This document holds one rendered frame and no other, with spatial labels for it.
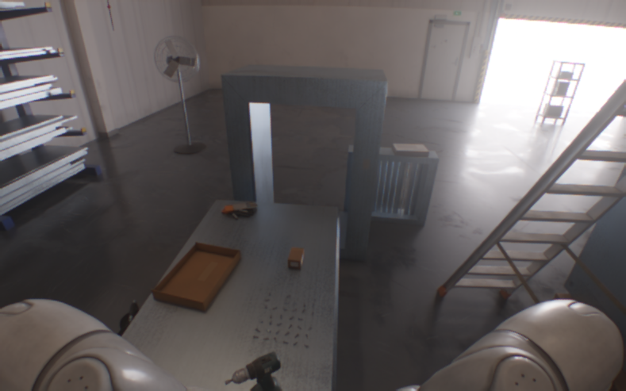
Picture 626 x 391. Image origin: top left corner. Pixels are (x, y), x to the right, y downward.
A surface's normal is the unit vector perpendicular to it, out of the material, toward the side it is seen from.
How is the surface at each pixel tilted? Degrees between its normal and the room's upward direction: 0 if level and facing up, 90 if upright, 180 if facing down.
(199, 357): 0
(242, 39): 90
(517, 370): 27
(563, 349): 19
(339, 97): 90
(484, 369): 51
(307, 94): 90
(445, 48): 90
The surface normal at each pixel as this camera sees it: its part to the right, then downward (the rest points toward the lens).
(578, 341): 0.15, -0.71
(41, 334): -0.04, -0.84
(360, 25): -0.14, 0.47
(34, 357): 0.01, -0.58
